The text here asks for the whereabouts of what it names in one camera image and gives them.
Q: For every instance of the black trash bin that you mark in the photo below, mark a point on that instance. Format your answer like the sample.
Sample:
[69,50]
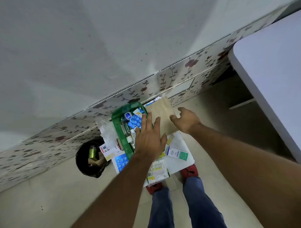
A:
[82,162]

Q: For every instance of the person's left thumb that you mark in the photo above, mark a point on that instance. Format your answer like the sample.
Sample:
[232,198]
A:
[163,140]

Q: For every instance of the brown paper bag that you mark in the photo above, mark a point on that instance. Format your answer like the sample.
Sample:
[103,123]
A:
[162,110]

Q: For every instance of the white and blue round container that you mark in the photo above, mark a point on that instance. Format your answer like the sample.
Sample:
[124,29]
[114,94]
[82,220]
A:
[128,115]

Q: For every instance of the person's right thumb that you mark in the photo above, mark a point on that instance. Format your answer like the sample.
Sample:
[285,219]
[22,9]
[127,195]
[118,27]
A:
[174,120]

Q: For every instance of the person's left forearm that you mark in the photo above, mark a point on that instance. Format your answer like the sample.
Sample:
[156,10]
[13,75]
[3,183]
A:
[117,197]

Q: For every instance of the blue blister pack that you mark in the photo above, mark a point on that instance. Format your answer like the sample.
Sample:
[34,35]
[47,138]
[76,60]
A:
[121,162]
[135,121]

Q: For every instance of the person's right red shoe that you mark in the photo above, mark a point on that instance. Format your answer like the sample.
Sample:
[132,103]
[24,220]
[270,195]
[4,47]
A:
[189,172]

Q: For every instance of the person's left little finger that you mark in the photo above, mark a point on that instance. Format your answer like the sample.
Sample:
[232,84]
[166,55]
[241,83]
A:
[137,132]

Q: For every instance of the white box with red label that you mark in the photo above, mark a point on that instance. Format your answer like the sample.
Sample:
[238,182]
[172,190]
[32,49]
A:
[108,150]

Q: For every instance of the crumpled brown paper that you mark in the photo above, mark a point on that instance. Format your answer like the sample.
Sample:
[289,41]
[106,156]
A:
[97,162]

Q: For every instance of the person's left red shoe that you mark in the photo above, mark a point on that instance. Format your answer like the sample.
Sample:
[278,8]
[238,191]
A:
[154,188]

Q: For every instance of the person's right hand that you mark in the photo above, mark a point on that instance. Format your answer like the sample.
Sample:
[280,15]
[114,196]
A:
[188,122]

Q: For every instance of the person's right forearm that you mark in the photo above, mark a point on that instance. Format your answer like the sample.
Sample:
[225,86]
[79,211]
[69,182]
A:
[247,171]

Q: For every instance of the person's red shoe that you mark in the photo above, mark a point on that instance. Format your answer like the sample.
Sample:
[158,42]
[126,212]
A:
[154,188]
[189,172]

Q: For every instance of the green plastic basket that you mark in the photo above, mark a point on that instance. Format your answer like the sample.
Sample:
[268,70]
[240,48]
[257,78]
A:
[117,123]

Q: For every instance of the small white table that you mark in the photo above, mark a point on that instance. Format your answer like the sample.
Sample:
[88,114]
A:
[181,167]

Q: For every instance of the yellow paper slip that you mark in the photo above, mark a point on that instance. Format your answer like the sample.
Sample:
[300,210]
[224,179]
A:
[169,140]

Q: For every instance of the large white table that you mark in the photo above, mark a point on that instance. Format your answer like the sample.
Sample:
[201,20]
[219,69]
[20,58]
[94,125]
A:
[270,70]

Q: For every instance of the white and yellow medicine box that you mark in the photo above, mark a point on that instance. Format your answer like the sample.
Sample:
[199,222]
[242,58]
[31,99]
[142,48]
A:
[138,112]

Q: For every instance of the white striped medicine box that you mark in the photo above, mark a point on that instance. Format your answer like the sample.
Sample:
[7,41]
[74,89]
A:
[158,171]

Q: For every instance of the white and green medicine box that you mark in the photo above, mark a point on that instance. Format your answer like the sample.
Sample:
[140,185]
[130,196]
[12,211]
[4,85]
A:
[177,154]

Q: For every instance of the silver blister pack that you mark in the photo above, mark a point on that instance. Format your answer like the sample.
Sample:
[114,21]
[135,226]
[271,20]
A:
[154,101]

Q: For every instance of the person's left leg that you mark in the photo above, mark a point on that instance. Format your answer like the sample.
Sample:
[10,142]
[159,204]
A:
[162,209]

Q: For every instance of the person's left hand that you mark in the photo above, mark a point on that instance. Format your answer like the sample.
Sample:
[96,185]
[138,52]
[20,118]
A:
[148,143]

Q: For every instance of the person's right leg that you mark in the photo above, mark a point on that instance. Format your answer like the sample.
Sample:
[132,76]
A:
[202,204]

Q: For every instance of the person's leg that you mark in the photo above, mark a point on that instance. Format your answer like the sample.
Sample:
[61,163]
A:
[162,209]
[202,204]

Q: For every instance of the person's left middle finger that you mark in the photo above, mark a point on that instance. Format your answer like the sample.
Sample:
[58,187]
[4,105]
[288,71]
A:
[149,122]

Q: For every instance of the green metal can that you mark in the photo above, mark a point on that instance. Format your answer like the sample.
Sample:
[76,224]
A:
[92,153]

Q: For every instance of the clear plastic bag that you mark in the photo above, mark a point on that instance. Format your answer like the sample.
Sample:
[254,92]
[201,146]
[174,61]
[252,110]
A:
[107,131]

